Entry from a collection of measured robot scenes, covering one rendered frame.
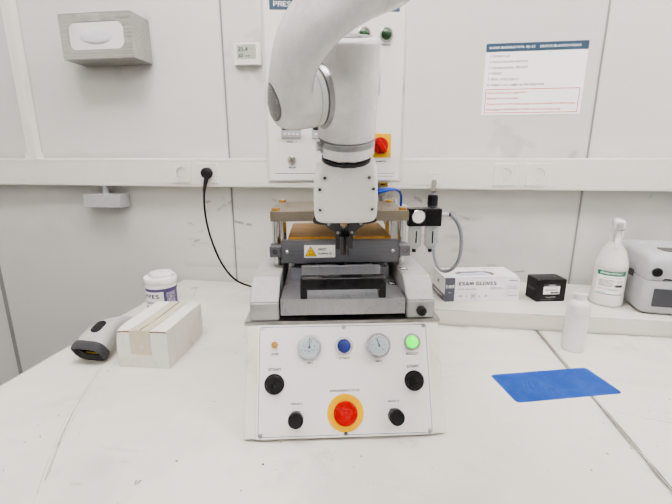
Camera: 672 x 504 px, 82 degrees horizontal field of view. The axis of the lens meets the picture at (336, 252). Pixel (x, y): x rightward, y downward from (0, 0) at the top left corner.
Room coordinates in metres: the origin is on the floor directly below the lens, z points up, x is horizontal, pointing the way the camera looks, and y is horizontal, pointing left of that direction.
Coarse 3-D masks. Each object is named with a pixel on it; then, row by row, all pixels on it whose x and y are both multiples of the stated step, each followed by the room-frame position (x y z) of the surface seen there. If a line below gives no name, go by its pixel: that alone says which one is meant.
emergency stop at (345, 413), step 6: (342, 402) 0.57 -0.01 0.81; (348, 402) 0.57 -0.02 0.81; (336, 408) 0.57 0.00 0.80; (342, 408) 0.57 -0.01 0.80; (348, 408) 0.57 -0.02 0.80; (354, 408) 0.57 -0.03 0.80; (336, 414) 0.56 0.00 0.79; (342, 414) 0.56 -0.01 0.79; (348, 414) 0.56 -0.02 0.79; (354, 414) 0.56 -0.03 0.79; (336, 420) 0.56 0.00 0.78; (342, 420) 0.56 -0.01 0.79; (348, 420) 0.56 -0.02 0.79; (354, 420) 0.56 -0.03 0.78
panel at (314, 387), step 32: (288, 352) 0.61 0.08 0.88; (320, 352) 0.61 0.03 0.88; (352, 352) 0.62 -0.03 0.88; (416, 352) 0.62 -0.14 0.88; (288, 384) 0.59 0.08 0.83; (320, 384) 0.59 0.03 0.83; (352, 384) 0.59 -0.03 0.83; (384, 384) 0.60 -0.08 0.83; (256, 416) 0.57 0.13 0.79; (288, 416) 0.57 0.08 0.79; (320, 416) 0.57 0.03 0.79; (384, 416) 0.57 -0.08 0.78; (416, 416) 0.58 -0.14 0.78
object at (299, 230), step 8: (296, 224) 0.90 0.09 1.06; (304, 224) 0.90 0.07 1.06; (312, 224) 0.90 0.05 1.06; (344, 224) 0.82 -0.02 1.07; (368, 224) 0.90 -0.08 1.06; (376, 224) 0.90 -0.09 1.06; (296, 232) 0.79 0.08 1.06; (304, 232) 0.79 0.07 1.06; (312, 232) 0.79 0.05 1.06; (320, 232) 0.79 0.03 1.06; (328, 232) 0.79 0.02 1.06; (360, 232) 0.79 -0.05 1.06; (368, 232) 0.79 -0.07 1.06; (376, 232) 0.79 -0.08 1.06; (384, 232) 0.79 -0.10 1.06
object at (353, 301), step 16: (288, 272) 0.80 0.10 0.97; (304, 272) 0.71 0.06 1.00; (320, 272) 0.71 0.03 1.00; (336, 272) 0.71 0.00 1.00; (352, 272) 0.71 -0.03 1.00; (368, 272) 0.71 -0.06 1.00; (288, 288) 0.69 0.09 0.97; (288, 304) 0.64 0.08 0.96; (304, 304) 0.64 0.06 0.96; (320, 304) 0.64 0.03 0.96; (336, 304) 0.64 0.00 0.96; (352, 304) 0.64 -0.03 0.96; (368, 304) 0.64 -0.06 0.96; (384, 304) 0.64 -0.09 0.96; (400, 304) 0.64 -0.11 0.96
